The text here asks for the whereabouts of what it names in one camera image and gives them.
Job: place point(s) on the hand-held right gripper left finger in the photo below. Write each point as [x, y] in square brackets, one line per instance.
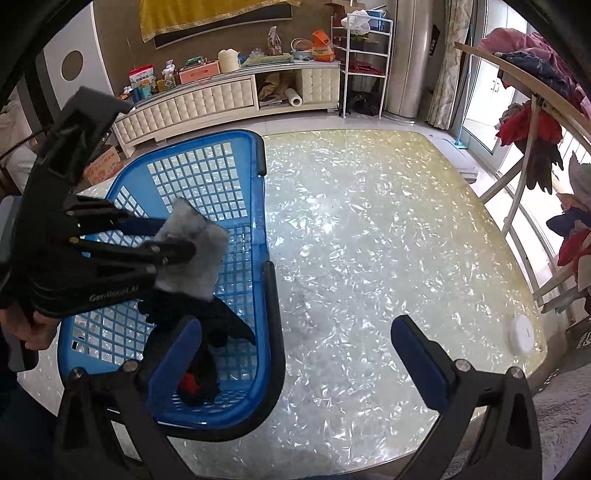
[175, 364]

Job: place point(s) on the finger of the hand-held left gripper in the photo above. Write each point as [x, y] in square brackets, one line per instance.
[175, 251]
[138, 226]

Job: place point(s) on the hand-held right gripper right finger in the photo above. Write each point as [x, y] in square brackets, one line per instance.
[420, 364]

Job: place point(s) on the grey fuzzy sponge pad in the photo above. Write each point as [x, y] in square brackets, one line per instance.
[203, 263]

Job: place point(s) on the blue plastic basket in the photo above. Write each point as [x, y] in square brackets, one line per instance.
[131, 173]

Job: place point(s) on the person's left hand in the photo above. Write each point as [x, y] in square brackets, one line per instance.
[27, 327]

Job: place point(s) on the cardboard box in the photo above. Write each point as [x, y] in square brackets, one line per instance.
[104, 166]

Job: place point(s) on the black cloth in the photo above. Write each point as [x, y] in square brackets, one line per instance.
[217, 323]

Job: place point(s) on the white round disc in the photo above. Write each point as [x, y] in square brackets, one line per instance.
[528, 334]

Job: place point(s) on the teal container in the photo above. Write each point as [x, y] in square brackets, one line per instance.
[141, 93]

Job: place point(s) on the cream tufted cabinet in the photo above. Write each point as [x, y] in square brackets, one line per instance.
[184, 106]

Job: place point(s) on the red and white snack bag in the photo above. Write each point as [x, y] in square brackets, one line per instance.
[137, 76]

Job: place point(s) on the pink box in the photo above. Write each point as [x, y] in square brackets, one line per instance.
[198, 74]

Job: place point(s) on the cream round container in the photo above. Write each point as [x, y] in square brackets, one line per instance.
[228, 61]

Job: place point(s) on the brown paper bags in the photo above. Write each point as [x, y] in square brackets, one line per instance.
[270, 87]

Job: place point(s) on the white paper roll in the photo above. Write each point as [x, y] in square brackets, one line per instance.
[293, 98]

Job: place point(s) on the black television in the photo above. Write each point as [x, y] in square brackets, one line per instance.
[221, 36]

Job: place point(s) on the green folded cloth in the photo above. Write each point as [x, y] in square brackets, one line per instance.
[265, 60]

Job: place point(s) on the yellow hanging cloth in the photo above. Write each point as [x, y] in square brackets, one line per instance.
[207, 16]

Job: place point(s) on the blue mop head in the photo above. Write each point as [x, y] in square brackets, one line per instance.
[460, 144]

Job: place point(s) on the patterned packet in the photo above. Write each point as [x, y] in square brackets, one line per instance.
[274, 41]

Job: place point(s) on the black hanging glove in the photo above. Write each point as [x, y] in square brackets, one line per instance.
[545, 164]

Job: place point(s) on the round metal basin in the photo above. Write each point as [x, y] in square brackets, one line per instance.
[301, 50]

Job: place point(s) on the black bag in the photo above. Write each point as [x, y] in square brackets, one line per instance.
[364, 105]

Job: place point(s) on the dark red cloth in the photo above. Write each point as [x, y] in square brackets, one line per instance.
[364, 68]

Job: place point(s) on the white metal rack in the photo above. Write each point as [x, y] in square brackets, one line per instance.
[367, 46]

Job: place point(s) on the white plastic bag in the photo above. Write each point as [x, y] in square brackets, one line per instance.
[356, 23]

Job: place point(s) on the glass sliding door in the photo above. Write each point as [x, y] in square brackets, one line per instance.
[489, 69]

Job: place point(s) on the wooden clothes rack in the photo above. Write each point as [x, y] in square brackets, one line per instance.
[531, 81]

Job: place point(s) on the small blue crate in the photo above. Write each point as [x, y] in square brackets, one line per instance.
[376, 21]

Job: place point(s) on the patterned curtain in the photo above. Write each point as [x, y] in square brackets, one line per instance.
[450, 60]

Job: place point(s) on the beige standing air conditioner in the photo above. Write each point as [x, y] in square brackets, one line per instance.
[413, 55]

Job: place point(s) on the pink cloth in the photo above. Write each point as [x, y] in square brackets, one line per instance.
[512, 41]

